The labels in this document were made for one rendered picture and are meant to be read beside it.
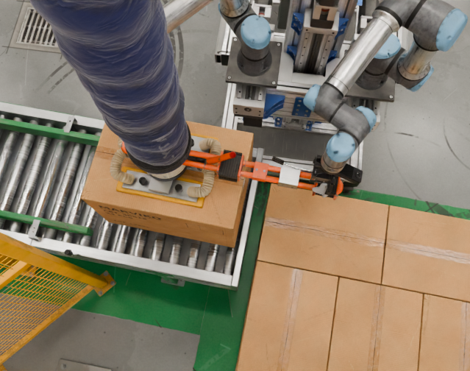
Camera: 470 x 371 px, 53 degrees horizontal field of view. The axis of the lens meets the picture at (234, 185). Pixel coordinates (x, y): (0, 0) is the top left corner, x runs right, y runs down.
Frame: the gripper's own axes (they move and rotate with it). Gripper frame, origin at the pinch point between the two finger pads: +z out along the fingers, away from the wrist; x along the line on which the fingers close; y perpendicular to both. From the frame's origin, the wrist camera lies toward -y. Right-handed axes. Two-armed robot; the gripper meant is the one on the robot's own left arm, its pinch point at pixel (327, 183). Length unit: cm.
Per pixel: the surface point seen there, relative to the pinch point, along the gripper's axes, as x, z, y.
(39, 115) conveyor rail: -28, 62, 144
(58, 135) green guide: -19, 59, 130
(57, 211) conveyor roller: 18, 66, 121
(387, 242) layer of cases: 0, 67, -42
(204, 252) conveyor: 22, 73, 45
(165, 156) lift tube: 9, -20, 54
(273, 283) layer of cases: 31, 67, 9
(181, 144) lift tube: 3, -20, 50
